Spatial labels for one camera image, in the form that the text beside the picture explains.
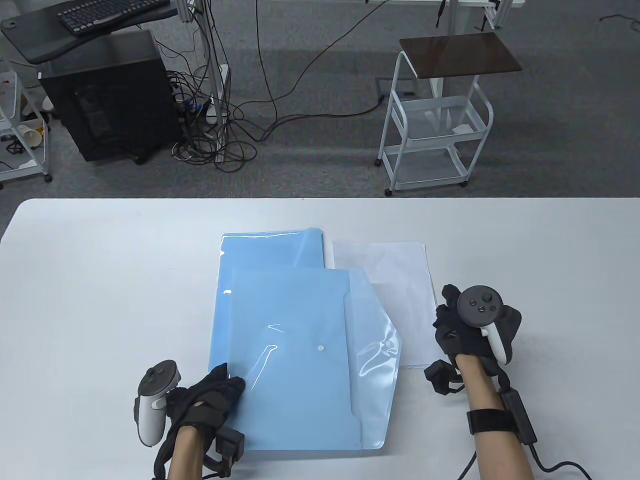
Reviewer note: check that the person's right hand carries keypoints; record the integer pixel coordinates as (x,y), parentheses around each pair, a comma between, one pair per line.
(460,340)

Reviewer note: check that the person's left hand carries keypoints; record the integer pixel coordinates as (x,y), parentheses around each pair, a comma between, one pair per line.
(205,400)

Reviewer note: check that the white black handheld controller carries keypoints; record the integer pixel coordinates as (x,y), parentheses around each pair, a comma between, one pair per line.
(159,380)
(480,305)

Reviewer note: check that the white paper sheet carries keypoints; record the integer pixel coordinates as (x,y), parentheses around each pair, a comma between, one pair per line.
(405,260)

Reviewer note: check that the blue plastic snap folder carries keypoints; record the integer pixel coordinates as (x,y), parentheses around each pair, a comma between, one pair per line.
(300,360)
(270,250)

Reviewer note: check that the person's left forearm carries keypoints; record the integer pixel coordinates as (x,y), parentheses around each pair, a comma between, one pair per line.
(185,455)

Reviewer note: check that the person's right forearm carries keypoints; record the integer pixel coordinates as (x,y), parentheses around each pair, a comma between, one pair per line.
(492,420)

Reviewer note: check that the black forearm battery box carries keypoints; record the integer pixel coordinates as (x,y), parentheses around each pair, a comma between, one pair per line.
(520,417)

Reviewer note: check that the small paper scrap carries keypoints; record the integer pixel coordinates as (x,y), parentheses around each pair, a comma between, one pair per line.
(463,129)

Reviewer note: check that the floor outlet box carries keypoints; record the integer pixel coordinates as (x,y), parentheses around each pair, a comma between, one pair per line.
(395,86)

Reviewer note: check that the white cart with brown top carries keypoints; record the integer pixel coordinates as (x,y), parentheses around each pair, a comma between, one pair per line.
(460,55)

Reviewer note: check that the white power strip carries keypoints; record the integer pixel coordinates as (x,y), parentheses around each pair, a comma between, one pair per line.
(222,90)

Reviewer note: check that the black computer tower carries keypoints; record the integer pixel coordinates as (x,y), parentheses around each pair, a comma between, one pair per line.
(110,100)

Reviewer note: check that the paper cup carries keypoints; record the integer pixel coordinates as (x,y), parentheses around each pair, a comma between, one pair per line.
(30,136)

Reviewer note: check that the black keyboard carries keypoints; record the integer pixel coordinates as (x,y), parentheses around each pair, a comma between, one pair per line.
(110,12)

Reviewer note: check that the black keyboard desk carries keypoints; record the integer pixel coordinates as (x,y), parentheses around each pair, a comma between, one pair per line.
(30,35)

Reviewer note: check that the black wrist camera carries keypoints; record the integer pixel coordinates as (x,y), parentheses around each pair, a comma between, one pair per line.
(440,375)
(230,445)

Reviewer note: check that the aluminium frame post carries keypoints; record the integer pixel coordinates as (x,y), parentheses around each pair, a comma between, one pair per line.
(212,65)

